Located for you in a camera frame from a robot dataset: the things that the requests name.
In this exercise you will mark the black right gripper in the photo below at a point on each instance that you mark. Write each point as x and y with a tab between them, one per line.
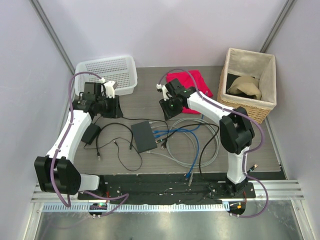
169	113

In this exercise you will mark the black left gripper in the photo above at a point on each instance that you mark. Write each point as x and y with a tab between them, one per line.
115	112

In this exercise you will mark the black network switch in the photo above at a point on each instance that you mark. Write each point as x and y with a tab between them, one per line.
143	137

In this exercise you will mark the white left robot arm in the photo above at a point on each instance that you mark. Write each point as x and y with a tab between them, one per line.
56	171

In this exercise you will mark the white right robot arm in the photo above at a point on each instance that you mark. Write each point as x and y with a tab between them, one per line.
235	129

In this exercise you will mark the black power adapter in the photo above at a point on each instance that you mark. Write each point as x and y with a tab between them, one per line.
90	133

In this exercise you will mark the red folded cloth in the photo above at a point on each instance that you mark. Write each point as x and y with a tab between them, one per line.
186	81

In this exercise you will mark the white perforated plastic basket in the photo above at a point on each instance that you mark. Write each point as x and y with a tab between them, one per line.
121	69

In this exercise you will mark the beige cloth in basket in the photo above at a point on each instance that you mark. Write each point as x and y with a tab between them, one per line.
245	85

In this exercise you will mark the wicker basket with liner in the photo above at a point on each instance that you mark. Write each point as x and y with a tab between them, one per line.
261	66

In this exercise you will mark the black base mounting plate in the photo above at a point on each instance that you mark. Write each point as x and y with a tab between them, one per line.
170	189

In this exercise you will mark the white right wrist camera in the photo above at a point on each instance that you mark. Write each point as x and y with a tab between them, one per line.
165	93

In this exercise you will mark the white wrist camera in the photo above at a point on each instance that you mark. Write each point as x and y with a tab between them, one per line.
165	93
108	89

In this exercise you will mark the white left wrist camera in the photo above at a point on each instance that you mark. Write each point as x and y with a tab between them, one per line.
108	89

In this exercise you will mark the aluminium front rail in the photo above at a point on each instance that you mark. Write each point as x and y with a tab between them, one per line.
269	190

